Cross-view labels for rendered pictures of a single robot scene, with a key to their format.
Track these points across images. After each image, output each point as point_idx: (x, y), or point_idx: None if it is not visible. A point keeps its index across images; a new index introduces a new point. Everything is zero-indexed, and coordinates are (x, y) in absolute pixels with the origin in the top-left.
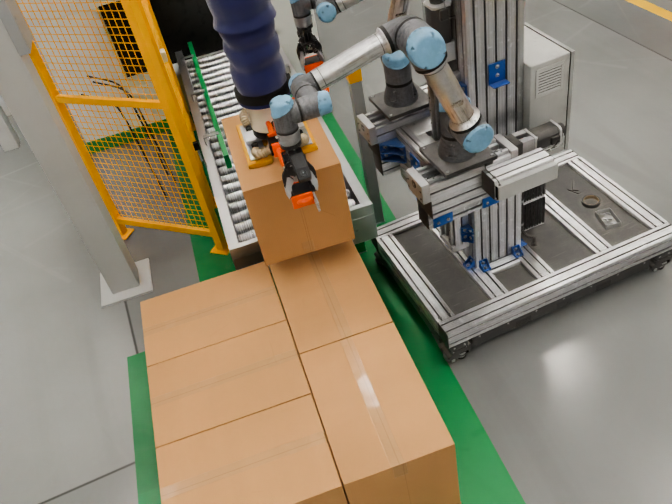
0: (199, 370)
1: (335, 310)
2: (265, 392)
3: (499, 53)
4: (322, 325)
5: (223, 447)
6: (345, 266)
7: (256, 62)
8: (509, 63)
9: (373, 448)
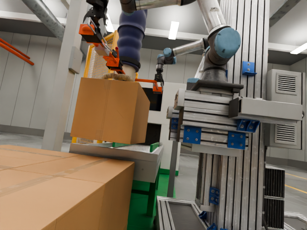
0: None
1: (77, 168)
2: None
3: (250, 58)
4: (55, 168)
5: None
6: (115, 164)
7: (124, 39)
8: (257, 67)
9: None
